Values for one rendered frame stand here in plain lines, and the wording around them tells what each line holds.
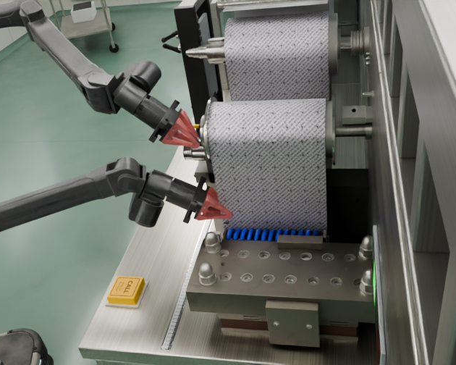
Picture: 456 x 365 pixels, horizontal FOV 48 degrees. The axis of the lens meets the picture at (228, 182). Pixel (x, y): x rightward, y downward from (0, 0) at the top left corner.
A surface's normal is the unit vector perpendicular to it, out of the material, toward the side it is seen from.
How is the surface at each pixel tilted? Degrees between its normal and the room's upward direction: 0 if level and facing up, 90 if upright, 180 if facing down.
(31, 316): 0
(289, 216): 90
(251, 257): 0
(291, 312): 90
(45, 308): 0
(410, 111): 90
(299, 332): 90
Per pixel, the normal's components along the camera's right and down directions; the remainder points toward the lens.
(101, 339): -0.13, -0.81
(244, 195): -0.18, 0.59
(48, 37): -0.13, -0.64
